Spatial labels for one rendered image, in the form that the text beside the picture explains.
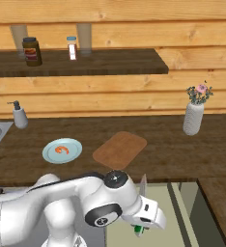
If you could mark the grey soap dispenser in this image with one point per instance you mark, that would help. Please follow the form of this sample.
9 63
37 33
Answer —
20 117

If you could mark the brown wooden cutting board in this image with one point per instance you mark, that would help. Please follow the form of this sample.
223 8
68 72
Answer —
120 149

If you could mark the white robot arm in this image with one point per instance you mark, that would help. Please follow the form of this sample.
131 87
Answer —
70 199

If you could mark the light blue plate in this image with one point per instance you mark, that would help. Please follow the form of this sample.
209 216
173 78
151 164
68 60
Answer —
71 151

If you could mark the dark jar with red label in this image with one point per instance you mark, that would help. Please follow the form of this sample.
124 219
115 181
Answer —
32 53

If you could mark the orange shrimp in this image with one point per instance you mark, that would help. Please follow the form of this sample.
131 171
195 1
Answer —
62 149

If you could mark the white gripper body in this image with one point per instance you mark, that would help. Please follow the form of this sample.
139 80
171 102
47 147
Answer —
159 218

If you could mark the dark wooden shelf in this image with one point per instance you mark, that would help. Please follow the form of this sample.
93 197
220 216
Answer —
102 64

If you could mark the white textured vase with flowers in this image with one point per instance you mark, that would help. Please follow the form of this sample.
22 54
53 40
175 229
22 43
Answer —
193 119

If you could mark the open drawer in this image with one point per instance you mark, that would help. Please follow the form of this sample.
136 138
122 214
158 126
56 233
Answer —
124 238

